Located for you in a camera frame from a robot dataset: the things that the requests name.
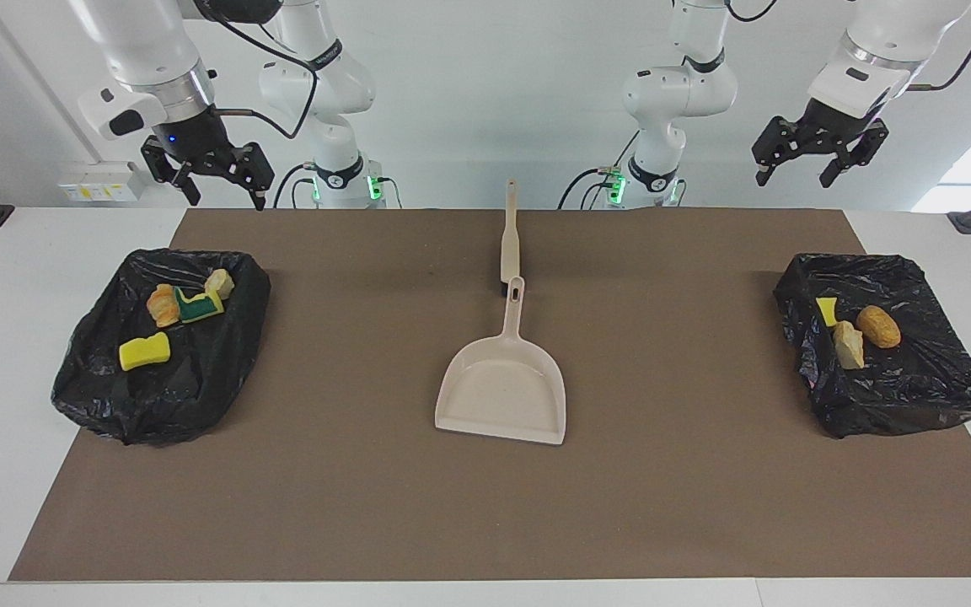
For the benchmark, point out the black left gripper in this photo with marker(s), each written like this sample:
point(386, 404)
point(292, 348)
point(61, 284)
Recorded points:
point(831, 126)

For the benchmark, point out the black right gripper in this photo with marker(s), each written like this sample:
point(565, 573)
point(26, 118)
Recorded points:
point(195, 139)

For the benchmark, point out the pale croissant piece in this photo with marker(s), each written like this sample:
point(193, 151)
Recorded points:
point(220, 284)

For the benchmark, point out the notched yellow sponge piece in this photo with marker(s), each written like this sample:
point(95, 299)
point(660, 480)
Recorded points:
point(199, 310)

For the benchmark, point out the orange striped croissant piece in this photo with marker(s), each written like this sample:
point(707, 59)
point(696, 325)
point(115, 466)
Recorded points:
point(848, 346)
point(163, 308)

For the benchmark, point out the brown bread roll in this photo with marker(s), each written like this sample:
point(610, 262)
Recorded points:
point(878, 326)

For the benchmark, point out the beige hand brush black bristles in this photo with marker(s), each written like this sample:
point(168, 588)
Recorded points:
point(509, 240)

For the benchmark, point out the beige plastic dustpan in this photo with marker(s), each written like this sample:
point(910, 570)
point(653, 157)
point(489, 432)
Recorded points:
point(506, 396)

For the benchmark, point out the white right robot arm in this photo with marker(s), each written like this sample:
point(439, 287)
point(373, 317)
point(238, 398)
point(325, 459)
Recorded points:
point(148, 59)

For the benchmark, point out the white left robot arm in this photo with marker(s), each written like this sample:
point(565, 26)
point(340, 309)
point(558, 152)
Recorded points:
point(679, 93)

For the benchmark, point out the black bag lined bin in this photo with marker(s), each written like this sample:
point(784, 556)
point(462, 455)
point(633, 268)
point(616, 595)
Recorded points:
point(915, 388)
point(115, 405)

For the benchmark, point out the brown table mat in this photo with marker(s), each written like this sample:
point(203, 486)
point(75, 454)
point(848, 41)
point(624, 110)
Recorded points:
point(705, 506)

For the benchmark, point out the white wall socket box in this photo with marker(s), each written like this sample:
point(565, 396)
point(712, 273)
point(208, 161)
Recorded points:
point(102, 184)

